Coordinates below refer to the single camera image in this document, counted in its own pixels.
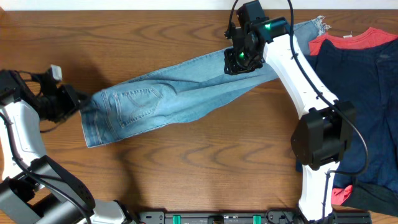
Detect light blue denim jeans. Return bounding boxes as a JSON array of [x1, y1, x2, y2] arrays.
[[80, 15, 332, 148]]

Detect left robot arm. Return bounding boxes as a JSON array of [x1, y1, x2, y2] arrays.
[[1, 65, 137, 223]]

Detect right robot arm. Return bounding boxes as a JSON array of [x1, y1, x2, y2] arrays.
[[224, 16, 355, 223]]

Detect navy blue folded garment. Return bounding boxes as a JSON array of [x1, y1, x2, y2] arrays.
[[306, 40, 397, 192]]

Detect red t-shirt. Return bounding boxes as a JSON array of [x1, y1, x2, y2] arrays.
[[308, 27, 397, 56]]

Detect black garment under pile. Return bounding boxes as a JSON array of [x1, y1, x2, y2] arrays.
[[342, 182, 397, 217]]

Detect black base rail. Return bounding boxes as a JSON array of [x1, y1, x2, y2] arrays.
[[138, 210, 373, 224]]

